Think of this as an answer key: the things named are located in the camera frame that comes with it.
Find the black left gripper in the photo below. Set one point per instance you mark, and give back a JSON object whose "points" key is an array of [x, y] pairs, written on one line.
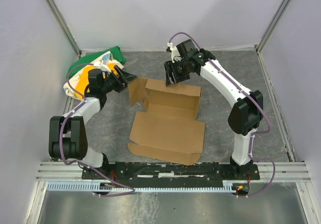
{"points": [[120, 78]]}

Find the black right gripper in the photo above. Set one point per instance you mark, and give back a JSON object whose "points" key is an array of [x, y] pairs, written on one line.
{"points": [[172, 71]]}

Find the brown cardboard box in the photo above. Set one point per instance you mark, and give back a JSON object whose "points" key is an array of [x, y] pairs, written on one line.
{"points": [[167, 129]]}

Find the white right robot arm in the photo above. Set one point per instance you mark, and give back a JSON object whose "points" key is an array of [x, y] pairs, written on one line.
{"points": [[245, 115]]}

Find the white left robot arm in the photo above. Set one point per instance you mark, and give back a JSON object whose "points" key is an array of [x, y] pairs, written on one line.
{"points": [[67, 133]]}

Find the green yellow white cloth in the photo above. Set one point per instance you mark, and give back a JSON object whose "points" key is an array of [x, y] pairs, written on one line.
{"points": [[78, 72]]}

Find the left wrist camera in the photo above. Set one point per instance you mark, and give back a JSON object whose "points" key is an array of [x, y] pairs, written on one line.
{"points": [[98, 74]]}

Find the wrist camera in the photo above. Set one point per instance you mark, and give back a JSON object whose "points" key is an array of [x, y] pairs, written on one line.
{"points": [[185, 49], [98, 74]]}

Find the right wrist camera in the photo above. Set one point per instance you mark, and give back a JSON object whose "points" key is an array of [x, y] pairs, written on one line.
{"points": [[185, 49]]}

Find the light blue slotted cable duct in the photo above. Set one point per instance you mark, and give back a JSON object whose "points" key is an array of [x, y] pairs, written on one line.
{"points": [[98, 187]]}

